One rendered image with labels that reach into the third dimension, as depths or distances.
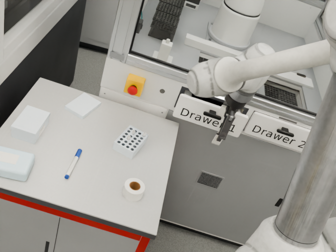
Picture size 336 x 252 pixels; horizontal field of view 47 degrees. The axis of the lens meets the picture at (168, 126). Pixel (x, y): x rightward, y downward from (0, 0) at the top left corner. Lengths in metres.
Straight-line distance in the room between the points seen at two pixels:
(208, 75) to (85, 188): 0.55
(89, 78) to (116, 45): 1.55
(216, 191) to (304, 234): 1.11
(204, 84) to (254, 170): 0.83
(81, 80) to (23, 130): 1.69
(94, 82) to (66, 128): 1.58
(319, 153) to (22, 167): 0.88
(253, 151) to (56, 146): 0.86
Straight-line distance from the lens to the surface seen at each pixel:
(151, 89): 1.61
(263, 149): 1.77
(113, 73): 1.61
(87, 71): 3.15
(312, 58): 1.02
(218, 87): 1.11
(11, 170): 1.29
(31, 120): 1.43
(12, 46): 1.58
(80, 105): 1.58
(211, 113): 1.53
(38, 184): 1.31
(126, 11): 1.48
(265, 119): 1.64
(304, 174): 0.83
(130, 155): 1.43
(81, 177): 1.34
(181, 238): 2.24
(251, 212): 2.07
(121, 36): 1.52
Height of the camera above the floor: 1.78
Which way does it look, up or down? 39 degrees down
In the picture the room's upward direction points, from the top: 21 degrees clockwise
